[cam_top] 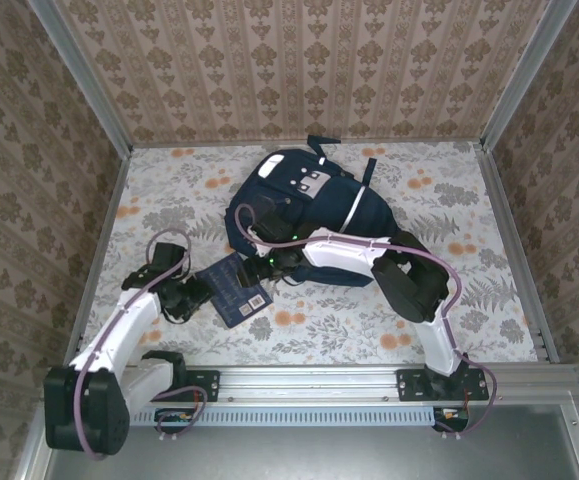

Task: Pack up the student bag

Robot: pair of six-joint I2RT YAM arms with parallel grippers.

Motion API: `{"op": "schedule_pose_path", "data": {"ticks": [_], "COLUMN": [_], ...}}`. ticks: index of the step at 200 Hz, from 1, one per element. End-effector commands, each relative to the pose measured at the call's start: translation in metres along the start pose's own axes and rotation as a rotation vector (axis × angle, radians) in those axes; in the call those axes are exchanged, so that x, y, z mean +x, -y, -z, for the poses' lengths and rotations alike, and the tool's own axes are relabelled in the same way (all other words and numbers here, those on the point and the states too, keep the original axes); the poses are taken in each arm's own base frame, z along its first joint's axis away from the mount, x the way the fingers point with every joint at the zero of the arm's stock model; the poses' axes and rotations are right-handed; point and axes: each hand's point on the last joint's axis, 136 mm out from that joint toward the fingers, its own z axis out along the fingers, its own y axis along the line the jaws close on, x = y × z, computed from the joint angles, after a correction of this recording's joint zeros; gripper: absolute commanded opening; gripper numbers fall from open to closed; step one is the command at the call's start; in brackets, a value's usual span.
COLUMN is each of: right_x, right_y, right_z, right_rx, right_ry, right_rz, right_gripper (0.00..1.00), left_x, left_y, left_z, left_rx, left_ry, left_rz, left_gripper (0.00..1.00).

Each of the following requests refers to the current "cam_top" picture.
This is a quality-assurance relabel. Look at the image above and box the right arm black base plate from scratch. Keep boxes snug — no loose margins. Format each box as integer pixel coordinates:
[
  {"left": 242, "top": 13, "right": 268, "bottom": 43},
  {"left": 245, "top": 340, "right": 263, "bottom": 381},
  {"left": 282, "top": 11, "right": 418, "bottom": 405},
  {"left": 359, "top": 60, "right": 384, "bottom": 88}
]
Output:
[{"left": 396, "top": 368, "right": 490, "bottom": 403}]

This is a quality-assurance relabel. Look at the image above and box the aluminium mounting rail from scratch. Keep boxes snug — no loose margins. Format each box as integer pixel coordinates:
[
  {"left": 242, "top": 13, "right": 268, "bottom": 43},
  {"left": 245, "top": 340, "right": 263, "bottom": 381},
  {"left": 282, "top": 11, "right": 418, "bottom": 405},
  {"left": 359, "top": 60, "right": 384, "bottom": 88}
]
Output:
[{"left": 43, "top": 364, "right": 579, "bottom": 404}]

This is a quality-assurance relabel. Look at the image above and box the grey metal sheet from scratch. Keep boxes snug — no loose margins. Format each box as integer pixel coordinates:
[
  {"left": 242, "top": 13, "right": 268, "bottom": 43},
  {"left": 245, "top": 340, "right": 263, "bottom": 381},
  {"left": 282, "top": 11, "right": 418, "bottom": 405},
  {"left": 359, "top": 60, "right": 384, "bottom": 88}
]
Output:
[{"left": 43, "top": 404, "right": 579, "bottom": 480}]

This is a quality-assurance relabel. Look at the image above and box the navy blue backpack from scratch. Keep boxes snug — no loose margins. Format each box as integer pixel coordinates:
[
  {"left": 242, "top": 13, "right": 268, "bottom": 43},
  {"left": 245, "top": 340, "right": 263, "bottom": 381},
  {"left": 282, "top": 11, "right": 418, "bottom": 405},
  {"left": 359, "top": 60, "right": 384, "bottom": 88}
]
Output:
[{"left": 223, "top": 133, "right": 405, "bottom": 289}]

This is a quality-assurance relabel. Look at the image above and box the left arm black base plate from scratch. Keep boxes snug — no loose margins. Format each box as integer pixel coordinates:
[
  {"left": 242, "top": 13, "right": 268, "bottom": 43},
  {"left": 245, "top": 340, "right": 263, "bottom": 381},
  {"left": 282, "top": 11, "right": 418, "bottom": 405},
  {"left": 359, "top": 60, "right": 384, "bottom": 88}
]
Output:
[{"left": 131, "top": 368, "right": 221, "bottom": 403}]

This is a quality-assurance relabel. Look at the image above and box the aluminium table side rail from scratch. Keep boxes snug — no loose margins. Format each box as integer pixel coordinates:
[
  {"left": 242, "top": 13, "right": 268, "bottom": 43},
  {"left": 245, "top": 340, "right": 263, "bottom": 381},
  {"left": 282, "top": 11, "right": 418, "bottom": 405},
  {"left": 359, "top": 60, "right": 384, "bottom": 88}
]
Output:
[
  {"left": 472, "top": 143, "right": 561, "bottom": 364},
  {"left": 62, "top": 147, "right": 134, "bottom": 366}
]

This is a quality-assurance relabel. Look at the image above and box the thin dark blue booklet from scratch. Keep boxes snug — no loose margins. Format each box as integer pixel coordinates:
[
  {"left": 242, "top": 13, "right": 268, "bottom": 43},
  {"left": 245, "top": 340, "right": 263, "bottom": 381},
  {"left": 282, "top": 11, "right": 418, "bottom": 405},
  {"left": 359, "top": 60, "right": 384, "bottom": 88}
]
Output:
[{"left": 193, "top": 251, "right": 275, "bottom": 330}]

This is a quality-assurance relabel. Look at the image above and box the white slotted cable duct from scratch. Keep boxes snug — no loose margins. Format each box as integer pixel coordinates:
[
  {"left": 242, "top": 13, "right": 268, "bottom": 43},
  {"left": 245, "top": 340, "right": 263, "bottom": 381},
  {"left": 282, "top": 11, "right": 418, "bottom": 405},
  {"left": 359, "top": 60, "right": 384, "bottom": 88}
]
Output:
[{"left": 128, "top": 405, "right": 470, "bottom": 427}]

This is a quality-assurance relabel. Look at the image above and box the aluminium frame post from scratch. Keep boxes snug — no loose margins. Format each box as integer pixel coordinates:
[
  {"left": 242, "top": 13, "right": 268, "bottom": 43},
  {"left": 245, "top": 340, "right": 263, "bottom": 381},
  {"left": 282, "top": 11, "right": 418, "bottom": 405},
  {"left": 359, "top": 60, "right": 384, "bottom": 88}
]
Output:
[
  {"left": 27, "top": 0, "right": 134, "bottom": 154},
  {"left": 479, "top": 0, "right": 579, "bottom": 151}
]

